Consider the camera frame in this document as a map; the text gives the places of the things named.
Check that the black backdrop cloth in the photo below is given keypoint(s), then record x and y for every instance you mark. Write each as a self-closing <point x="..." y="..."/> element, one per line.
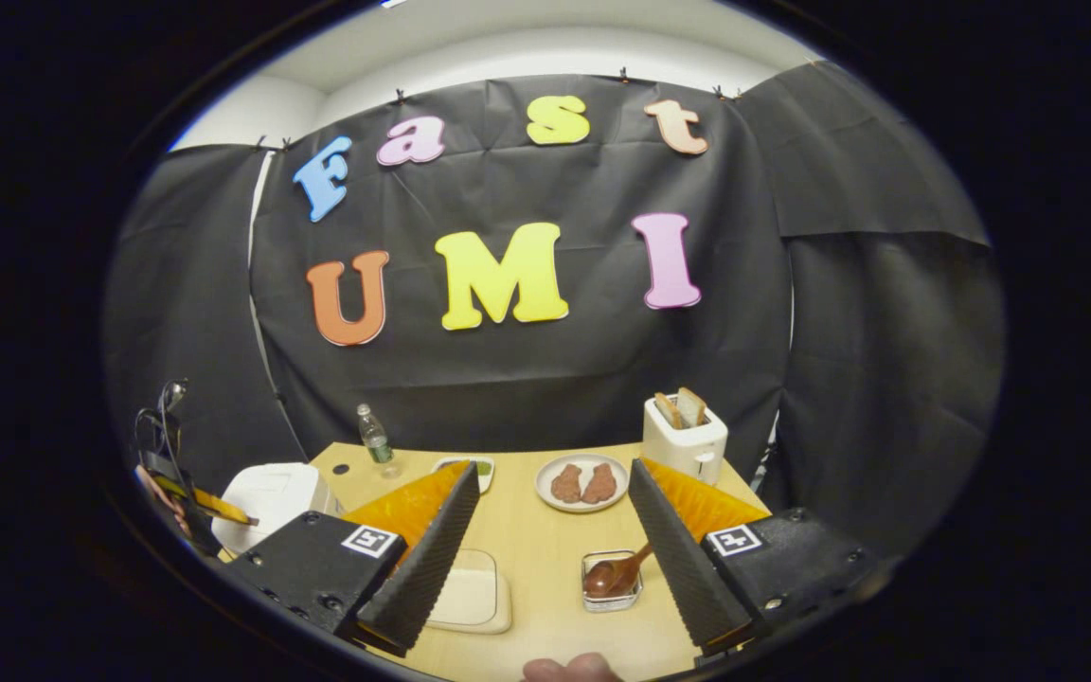
<point x="545" y="379"/>

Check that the brown meat piece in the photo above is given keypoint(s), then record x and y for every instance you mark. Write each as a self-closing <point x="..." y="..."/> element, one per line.
<point x="600" y="483"/>
<point x="566" y="483"/>

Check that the round white plate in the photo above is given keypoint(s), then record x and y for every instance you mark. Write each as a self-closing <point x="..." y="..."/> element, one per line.
<point x="583" y="507"/>

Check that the clear square chopstick holder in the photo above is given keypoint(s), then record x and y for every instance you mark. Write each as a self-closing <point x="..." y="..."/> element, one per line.
<point x="612" y="603"/>

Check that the white toaster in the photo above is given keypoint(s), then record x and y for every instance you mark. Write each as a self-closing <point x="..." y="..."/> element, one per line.
<point x="683" y="450"/>

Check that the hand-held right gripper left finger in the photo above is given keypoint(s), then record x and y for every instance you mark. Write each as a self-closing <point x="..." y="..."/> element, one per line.
<point x="432" y="559"/>

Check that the white rice cooker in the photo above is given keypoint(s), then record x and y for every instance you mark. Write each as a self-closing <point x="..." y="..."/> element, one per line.
<point x="271" y="497"/>

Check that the white divided dish of beans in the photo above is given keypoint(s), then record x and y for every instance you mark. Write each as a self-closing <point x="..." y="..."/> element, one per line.
<point x="482" y="469"/>

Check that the brown wooden spoon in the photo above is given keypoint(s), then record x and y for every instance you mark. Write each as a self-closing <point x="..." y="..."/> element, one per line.
<point x="607" y="576"/>

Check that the toast slice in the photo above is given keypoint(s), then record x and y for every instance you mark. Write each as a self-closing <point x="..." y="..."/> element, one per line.
<point x="693" y="405"/>
<point x="668" y="410"/>

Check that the clear plastic water bottle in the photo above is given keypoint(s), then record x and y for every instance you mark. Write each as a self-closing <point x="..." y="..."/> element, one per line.
<point x="377" y="445"/>

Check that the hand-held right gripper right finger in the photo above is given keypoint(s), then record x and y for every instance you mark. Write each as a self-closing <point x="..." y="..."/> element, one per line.
<point x="673" y="559"/>

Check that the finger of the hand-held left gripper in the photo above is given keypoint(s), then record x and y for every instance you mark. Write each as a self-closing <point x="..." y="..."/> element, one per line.
<point x="214" y="510"/>

